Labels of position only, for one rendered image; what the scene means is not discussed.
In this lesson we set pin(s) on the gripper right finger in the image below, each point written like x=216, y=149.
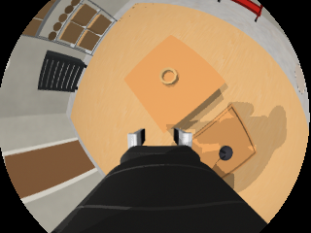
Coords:
x=182, y=138

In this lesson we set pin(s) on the black ball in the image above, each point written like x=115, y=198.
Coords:
x=225, y=153

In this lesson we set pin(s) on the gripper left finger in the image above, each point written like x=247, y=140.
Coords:
x=137, y=138

